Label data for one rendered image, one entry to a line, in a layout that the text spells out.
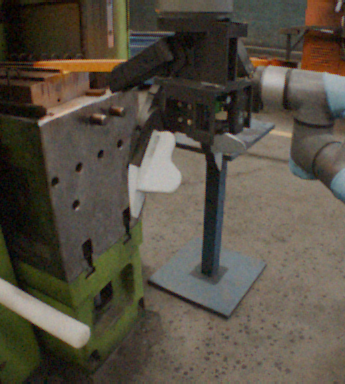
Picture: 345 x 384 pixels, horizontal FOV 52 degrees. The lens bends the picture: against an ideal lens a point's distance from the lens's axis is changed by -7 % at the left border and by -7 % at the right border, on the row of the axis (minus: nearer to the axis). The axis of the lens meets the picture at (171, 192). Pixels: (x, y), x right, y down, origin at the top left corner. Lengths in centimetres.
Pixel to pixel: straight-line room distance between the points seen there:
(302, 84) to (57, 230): 63
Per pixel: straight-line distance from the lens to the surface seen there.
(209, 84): 36
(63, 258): 98
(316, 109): 66
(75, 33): 123
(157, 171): 37
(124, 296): 143
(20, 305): 76
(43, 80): 90
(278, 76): 67
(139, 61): 40
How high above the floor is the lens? 115
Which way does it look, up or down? 29 degrees down
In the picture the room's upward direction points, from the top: straight up
